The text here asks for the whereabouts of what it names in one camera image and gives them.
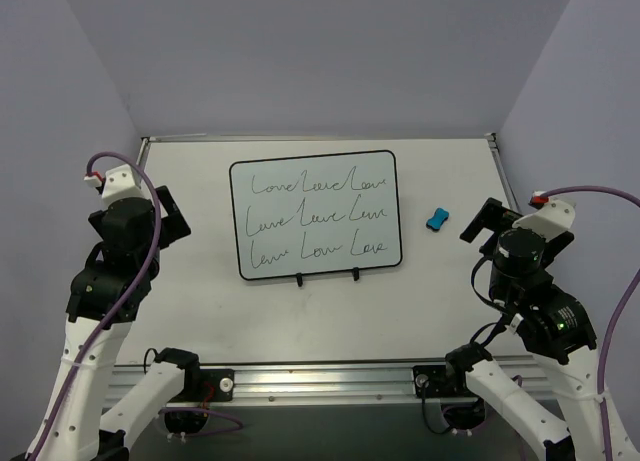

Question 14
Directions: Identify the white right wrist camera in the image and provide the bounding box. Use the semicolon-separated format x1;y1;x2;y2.
512;191;576;242

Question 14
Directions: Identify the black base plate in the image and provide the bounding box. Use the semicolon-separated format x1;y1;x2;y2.
180;368;235;404
412;363;474;400

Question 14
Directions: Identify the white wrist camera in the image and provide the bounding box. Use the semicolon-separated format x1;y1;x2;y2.
84;164;143;206
512;191;576;242

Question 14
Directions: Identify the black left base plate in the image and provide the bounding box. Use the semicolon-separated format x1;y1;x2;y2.
180;368;235;404

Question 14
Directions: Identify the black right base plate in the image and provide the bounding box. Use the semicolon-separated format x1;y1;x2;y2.
412;363;474;400

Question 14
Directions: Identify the blue bone-shaped eraser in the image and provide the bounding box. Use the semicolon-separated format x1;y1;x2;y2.
425;207;450;232

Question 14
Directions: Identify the aluminium table edge strip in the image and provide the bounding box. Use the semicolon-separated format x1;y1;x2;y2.
142;133;496;143

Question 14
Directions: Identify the purple cable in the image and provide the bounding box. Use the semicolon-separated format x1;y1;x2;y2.
544;184;640;461
24;152;164;457

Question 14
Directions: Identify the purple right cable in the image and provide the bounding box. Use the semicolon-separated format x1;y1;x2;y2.
544;184;640;461

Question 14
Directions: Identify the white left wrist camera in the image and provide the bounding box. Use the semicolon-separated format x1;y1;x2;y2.
84;164;143;206

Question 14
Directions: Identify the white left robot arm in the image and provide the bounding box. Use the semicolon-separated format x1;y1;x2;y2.
18;186;202;460

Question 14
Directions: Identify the black framed whiteboard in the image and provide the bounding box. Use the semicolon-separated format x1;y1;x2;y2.
229;150;403;281

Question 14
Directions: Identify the aluminium front rail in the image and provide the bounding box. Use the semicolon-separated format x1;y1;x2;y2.
103;357;552;409

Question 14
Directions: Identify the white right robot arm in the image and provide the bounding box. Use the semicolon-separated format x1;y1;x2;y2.
443;196;639;460

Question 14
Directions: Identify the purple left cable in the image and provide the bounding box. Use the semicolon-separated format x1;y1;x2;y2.
24;152;164;457

